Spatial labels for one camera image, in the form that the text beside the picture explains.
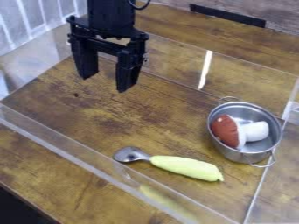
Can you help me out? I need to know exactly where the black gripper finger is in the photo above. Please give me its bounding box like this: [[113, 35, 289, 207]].
[[115, 40, 145, 93], [69, 36, 98, 80]]

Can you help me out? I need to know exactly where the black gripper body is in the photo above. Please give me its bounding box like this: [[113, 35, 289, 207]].
[[65, 0, 150, 57]]

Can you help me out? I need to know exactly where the red and white toy mushroom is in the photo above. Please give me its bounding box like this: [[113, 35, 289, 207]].
[[209, 114, 269, 150]]

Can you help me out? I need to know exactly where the silver metal pot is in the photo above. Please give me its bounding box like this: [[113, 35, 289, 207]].
[[206, 100, 282, 168]]

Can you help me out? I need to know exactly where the black strip on table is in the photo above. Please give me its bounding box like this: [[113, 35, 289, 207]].
[[189, 3, 266, 28]]

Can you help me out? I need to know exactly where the clear acrylic barrier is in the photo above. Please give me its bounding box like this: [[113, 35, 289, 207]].
[[0, 103, 237, 224]]

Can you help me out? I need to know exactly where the spoon with yellow-green handle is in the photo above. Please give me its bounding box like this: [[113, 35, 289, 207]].
[[113, 146, 224, 182]]

